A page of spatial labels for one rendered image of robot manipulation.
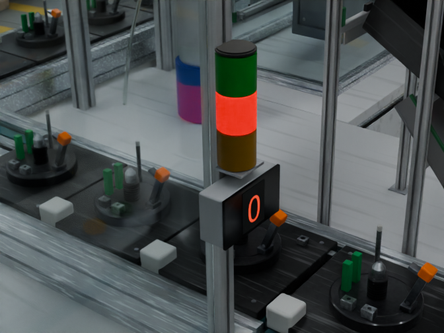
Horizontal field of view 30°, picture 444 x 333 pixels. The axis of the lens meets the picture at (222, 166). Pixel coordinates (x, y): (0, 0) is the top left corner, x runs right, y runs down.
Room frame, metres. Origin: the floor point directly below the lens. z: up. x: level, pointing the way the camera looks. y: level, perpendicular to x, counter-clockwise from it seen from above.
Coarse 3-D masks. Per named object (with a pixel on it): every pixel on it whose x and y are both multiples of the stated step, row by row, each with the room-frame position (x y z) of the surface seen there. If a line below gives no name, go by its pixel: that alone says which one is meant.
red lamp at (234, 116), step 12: (216, 96) 0.92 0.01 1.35; (252, 96) 0.91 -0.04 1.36; (216, 108) 0.92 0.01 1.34; (228, 108) 0.90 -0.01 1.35; (240, 108) 0.90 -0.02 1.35; (252, 108) 0.91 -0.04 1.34; (216, 120) 0.92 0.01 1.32; (228, 120) 0.90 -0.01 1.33; (240, 120) 0.90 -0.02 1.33; (252, 120) 0.91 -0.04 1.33; (228, 132) 0.90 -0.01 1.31; (240, 132) 0.90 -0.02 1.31
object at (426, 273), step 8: (416, 264) 0.97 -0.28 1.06; (424, 264) 0.96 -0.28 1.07; (416, 272) 0.96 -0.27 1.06; (424, 272) 0.95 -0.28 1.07; (432, 272) 0.95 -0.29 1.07; (424, 280) 0.95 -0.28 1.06; (416, 288) 0.96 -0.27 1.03; (408, 296) 0.97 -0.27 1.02; (416, 296) 0.96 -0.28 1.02; (408, 304) 0.96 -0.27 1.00
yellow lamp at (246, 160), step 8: (224, 136) 0.91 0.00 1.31; (232, 136) 0.90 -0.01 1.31; (240, 136) 0.90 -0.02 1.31; (248, 136) 0.91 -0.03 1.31; (256, 136) 0.92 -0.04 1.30; (224, 144) 0.91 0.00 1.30; (232, 144) 0.90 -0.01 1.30; (240, 144) 0.90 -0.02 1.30; (248, 144) 0.91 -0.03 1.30; (224, 152) 0.91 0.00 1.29; (232, 152) 0.90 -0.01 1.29; (240, 152) 0.90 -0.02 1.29; (248, 152) 0.91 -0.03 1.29; (224, 160) 0.91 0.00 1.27; (232, 160) 0.90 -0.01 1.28; (240, 160) 0.90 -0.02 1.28; (248, 160) 0.91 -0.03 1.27; (224, 168) 0.91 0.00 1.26; (232, 168) 0.90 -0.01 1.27; (240, 168) 0.90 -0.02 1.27; (248, 168) 0.91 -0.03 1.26
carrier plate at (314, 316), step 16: (336, 256) 1.14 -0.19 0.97; (368, 256) 1.13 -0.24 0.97; (320, 272) 1.09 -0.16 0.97; (336, 272) 1.09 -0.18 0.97; (400, 272) 1.09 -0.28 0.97; (304, 288) 1.05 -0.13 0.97; (320, 288) 1.05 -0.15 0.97; (432, 288) 1.05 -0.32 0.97; (320, 304) 1.01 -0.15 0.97; (432, 304) 1.01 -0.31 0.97; (304, 320) 0.97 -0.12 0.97; (320, 320) 0.97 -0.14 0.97; (336, 320) 0.97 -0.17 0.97; (432, 320) 0.97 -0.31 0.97
